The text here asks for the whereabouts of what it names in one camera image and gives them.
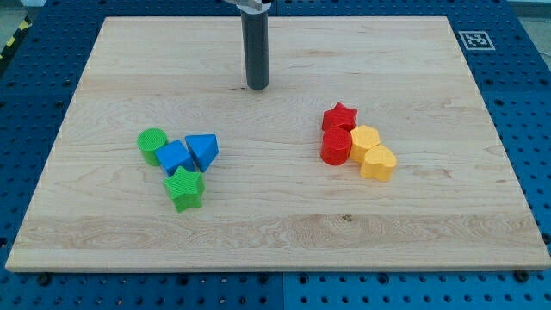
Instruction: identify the red star block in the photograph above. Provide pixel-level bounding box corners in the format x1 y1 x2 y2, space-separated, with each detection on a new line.
322 102 358 132

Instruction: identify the light wooden board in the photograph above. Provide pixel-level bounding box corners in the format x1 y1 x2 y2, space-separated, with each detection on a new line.
6 16 550 273

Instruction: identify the green star block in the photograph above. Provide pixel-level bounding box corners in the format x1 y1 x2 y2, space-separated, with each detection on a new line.
164 167 206 213

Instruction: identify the red cylinder block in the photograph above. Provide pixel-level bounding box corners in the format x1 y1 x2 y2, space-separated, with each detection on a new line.
320 127 352 165

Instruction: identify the yellow heart block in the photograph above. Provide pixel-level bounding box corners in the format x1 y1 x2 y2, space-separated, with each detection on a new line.
360 145 398 182

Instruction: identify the yellow black hazard tape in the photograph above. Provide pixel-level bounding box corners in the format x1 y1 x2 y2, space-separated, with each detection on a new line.
1 15 33 61

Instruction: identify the yellow hexagon block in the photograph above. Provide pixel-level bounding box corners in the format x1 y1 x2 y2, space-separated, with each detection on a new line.
349 125 381 163

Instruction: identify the green cylinder block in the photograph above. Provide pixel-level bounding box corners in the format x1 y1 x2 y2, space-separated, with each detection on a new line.
137 127 168 166

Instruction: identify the silver rod mount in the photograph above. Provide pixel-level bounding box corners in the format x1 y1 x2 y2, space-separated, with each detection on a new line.
223 0 271 12

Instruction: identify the blue triangle block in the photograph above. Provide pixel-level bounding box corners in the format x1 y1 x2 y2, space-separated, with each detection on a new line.
184 133 219 172

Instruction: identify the blue cube block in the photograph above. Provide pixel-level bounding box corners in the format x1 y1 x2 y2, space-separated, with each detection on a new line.
155 140 195 177

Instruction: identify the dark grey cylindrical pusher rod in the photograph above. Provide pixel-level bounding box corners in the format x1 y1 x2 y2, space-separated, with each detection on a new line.
241 12 269 90

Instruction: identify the white fiducial marker tag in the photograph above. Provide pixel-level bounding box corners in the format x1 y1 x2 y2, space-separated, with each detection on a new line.
458 30 495 51

